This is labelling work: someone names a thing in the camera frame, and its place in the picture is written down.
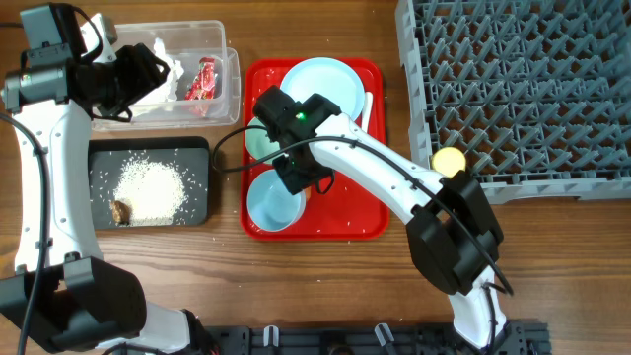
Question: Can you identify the blue bowl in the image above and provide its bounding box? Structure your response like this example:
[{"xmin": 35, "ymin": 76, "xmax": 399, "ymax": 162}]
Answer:
[{"xmin": 246, "ymin": 170, "xmax": 308, "ymax": 232}]

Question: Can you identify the white rice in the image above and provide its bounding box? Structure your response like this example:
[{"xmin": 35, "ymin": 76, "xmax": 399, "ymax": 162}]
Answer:
[{"xmin": 93, "ymin": 147, "xmax": 208, "ymax": 226}]

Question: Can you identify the brown food scrap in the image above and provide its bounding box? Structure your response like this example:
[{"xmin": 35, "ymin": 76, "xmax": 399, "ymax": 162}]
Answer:
[{"xmin": 109, "ymin": 200, "xmax": 131, "ymax": 226}]

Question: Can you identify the yellow cup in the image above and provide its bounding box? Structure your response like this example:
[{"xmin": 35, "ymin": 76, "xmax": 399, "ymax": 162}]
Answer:
[{"xmin": 431, "ymin": 147, "xmax": 466, "ymax": 178}]

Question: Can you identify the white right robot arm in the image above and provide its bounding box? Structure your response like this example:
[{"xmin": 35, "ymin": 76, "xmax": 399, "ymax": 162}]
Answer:
[{"xmin": 252, "ymin": 86, "xmax": 513, "ymax": 354}]

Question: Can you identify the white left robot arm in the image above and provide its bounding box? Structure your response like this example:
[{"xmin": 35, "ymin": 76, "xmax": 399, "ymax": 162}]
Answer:
[{"xmin": 1, "ymin": 3, "xmax": 220, "ymax": 354}]

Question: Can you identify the clear plastic waste bin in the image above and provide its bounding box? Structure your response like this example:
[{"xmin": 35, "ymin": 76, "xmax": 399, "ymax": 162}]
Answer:
[{"xmin": 93, "ymin": 20, "xmax": 241, "ymax": 132}]

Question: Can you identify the black waste tray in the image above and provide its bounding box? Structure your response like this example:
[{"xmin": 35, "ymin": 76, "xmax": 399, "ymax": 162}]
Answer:
[{"xmin": 87, "ymin": 136, "xmax": 212, "ymax": 232}]

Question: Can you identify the grey dishwasher rack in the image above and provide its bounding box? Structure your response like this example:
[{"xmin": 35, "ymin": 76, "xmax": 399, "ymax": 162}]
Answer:
[{"xmin": 395, "ymin": 0, "xmax": 630, "ymax": 204}]

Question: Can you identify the white crumpled tissue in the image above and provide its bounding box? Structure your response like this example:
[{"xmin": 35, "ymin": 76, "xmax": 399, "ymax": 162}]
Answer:
[{"xmin": 131, "ymin": 37, "xmax": 184, "ymax": 116}]

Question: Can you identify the green bowl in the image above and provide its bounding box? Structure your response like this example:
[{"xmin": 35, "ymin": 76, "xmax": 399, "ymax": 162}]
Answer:
[{"xmin": 245, "ymin": 117, "xmax": 280, "ymax": 160}]

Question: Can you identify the red snack wrapper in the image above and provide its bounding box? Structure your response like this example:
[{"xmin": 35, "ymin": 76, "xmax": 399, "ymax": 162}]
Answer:
[{"xmin": 184, "ymin": 57, "xmax": 217, "ymax": 102}]

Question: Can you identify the red serving tray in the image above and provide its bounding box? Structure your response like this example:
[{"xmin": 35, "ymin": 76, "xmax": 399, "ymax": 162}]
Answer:
[{"xmin": 240, "ymin": 58, "xmax": 390, "ymax": 242}]

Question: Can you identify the light blue plate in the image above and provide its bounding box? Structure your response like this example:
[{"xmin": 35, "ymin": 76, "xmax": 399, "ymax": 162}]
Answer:
[{"xmin": 280, "ymin": 57, "xmax": 366, "ymax": 120}]

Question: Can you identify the white plastic spoon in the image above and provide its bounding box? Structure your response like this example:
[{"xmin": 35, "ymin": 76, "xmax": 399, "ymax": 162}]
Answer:
[{"xmin": 361, "ymin": 92, "xmax": 374, "ymax": 133}]

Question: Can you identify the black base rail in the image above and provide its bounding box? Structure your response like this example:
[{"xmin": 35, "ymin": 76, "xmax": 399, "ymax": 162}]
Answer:
[{"xmin": 207, "ymin": 320, "xmax": 552, "ymax": 355}]

